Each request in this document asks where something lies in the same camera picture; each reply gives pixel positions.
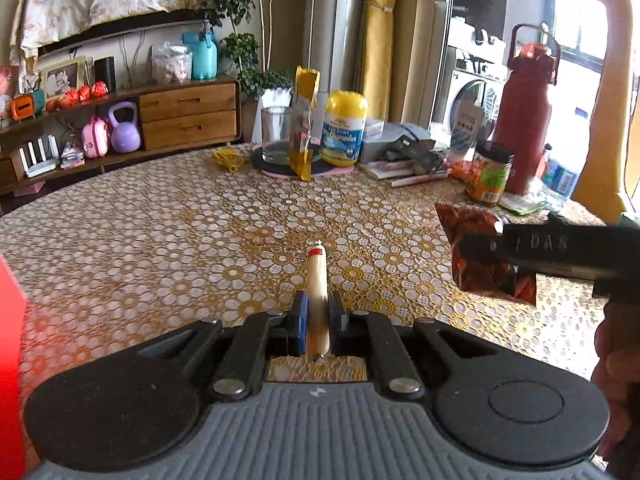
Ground clear drinking glass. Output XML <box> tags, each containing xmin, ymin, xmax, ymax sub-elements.
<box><xmin>262</xmin><ymin>106</ymin><xmax>292</xmax><ymax>166</ymax></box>

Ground black lid glass jar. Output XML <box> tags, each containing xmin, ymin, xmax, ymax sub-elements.
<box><xmin>465</xmin><ymin>140</ymin><xmax>514</xmax><ymax>206</ymax></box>

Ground white router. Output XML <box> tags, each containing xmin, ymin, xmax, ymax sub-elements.
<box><xmin>18</xmin><ymin>134</ymin><xmax>60</xmax><ymax>179</ymax></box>

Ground giraffe plush toy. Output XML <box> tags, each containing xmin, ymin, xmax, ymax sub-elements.
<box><xmin>573</xmin><ymin>0</ymin><xmax>634</xmax><ymax>224</ymax></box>

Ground tall gold clear packet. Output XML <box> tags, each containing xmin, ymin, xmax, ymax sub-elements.
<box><xmin>290</xmin><ymin>66</ymin><xmax>320</xmax><ymax>182</ymax></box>

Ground framed photo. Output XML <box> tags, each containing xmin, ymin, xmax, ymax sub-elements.
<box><xmin>40</xmin><ymin>56</ymin><xmax>88</xmax><ymax>101</ymax></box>

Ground yellow curtain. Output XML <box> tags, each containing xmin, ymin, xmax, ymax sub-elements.
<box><xmin>358</xmin><ymin>0</ymin><xmax>397</xmax><ymax>119</ymax></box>

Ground black speaker cylinder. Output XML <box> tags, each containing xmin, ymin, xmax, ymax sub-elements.
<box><xmin>93</xmin><ymin>56</ymin><xmax>116</xmax><ymax>92</ymax></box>

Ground pink small bag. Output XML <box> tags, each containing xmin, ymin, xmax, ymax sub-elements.
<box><xmin>81</xmin><ymin>115</ymin><xmax>110</xmax><ymax>158</ymax></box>

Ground clear plastic water bottle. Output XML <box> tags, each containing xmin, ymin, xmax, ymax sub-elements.
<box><xmin>539</xmin><ymin>106</ymin><xmax>586</xmax><ymax>201</ymax></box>

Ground potted green tree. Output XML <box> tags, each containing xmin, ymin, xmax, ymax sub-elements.
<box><xmin>195</xmin><ymin>0</ymin><xmax>292</xmax><ymax>100</ymax></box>

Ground yellow lid supplement bottle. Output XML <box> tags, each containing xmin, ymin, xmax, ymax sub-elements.
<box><xmin>320</xmin><ymin>90</ymin><xmax>369</xmax><ymax>167</ymax></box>

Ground washing machine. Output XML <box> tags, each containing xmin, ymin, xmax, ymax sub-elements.
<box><xmin>432</xmin><ymin>16</ymin><xmax>508</xmax><ymax>138</ymax></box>

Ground right hand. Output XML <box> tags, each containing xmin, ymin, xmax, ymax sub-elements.
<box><xmin>591</xmin><ymin>302</ymin><xmax>639</xmax><ymax>457</ymax></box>

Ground grey floor air conditioner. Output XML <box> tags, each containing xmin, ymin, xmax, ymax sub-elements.
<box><xmin>303</xmin><ymin>0</ymin><xmax>363</xmax><ymax>98</ymax></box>

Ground black round tray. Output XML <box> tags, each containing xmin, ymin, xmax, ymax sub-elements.
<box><xmin>250</xmin><ymin>141</ymin><xmax>355</xmax><ymax>180</ymax></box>

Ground red apple ornaments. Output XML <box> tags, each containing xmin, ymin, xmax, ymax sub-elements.
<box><xmin>46</xmin><ymin>81</ymin><xmax>110</xmax><ymax>113</ymax></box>

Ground clear plastic bag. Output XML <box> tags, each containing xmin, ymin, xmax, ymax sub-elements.
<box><xmin>151</xmin><ymin>42</ymin><xmax>192</xmax><ymax>84</ymax></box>

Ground wooden tv cabinet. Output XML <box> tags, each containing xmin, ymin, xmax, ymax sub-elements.
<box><xmin>1</xmin><ymin>75</ymin><xmax>242</xmax><ymax>194</ymax></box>

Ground purple kettlebell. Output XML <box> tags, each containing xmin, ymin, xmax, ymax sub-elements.
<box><xmin>107</xmin><ymin>101</ymin><xmax>141</xmax><ymax>154</ymax></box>

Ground sausage stick snack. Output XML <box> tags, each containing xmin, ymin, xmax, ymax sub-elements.
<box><xmin>306</xmin><ymin>240</ymin><xmax>330</xmax><ymax>359</ymax></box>

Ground large red thermos bottle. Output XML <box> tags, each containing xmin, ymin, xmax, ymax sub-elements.
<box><xmin>492</xmin><ymin>23</ymin><xmax>561</xmax><ymax>195</ymax></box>

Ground orange alarm clock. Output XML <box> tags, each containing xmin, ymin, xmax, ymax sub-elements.
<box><xmin>10</xmin><ymin>93</ymin><xmax>36</xmax><ymax>122</ymax></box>

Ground red white cardboard box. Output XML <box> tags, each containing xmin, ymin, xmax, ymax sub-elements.
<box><xmin>0</xmin><ymin>258</ymin><xmax>27</xmax><ymax>479</ymax></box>

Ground small yellow wrapper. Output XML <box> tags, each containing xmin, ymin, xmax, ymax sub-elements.
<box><xmin>212</xmin><ymin>148</ymin><xmax>247</xmax><ymax>174</ymax></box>

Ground stack of papers and boxes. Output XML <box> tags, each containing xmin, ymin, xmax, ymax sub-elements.
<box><xmin>358</xmin><ymin>119</ymin><xmax>450</xmax><ymax>188</ymax></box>

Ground green coaster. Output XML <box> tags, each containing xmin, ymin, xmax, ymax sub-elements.
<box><xmin>498</xmin><ymin>193</ymin><xmax>546</xmax><ymax>216</ymax></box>

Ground teal spray bottle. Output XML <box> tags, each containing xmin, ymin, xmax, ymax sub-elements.
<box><xmin>181</xmin><ymin>20</ymin><xmax>218</xmax><ymax>80</ymax></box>

